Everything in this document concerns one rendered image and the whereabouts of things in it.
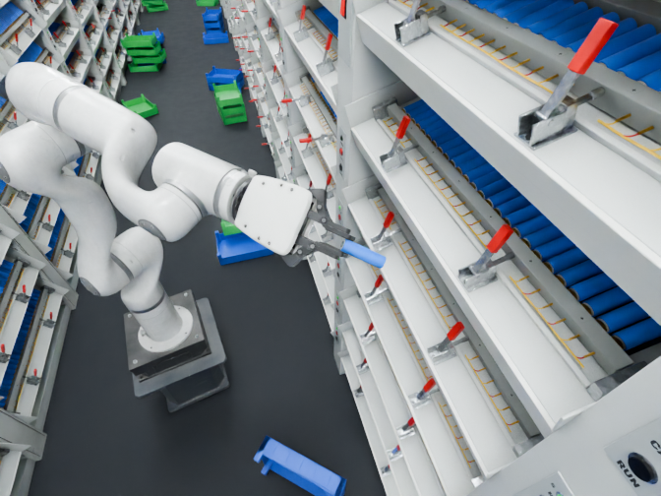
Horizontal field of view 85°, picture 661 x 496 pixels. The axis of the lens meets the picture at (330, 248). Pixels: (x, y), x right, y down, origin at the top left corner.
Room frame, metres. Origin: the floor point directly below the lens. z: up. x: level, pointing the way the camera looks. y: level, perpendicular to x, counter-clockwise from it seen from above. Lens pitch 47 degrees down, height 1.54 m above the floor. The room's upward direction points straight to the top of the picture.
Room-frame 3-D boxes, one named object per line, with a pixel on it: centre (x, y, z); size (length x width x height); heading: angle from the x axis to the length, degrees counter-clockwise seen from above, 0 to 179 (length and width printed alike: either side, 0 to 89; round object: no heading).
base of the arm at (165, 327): (0.70, 0.60, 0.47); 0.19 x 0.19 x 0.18
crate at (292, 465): (0.29, 0.10, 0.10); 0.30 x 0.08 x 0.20; 64
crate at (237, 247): (1.46, 0.50, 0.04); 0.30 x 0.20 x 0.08; 106
